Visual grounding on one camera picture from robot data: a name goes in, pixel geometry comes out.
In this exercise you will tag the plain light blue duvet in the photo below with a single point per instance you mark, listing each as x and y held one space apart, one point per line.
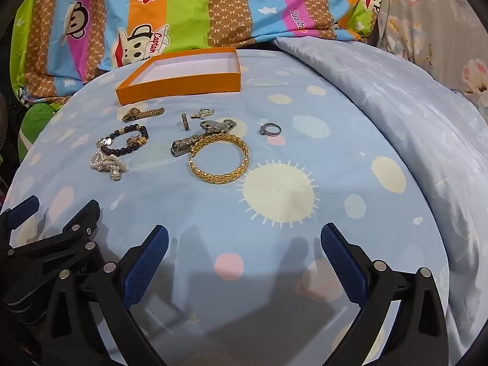
400 103

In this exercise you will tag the cartoon monkey printed blanket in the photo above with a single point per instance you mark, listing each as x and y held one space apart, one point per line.
228 7

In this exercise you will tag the green pillow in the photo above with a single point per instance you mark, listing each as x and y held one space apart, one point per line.
36 122

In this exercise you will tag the small silver clasp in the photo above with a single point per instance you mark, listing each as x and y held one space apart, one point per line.
184 122

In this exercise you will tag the gold leaf bangle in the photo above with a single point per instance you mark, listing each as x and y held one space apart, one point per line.
243 155

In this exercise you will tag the blue planet print bed sheet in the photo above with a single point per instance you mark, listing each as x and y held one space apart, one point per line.
305 160

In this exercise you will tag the orange cardboard box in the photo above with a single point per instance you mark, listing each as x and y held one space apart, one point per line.
179 89

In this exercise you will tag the silver watch band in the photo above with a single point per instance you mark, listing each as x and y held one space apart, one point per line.
183 146

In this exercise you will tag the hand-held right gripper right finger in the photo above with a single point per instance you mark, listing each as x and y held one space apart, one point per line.
343 263

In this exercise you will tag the gold bar clasp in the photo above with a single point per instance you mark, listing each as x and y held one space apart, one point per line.
146 113

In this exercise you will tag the grey floral cloth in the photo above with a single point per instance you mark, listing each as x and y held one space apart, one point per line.
438 15

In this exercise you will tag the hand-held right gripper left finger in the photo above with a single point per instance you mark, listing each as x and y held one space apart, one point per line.
146 263

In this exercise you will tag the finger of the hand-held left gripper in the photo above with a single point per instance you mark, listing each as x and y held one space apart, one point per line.
23 209
82 215

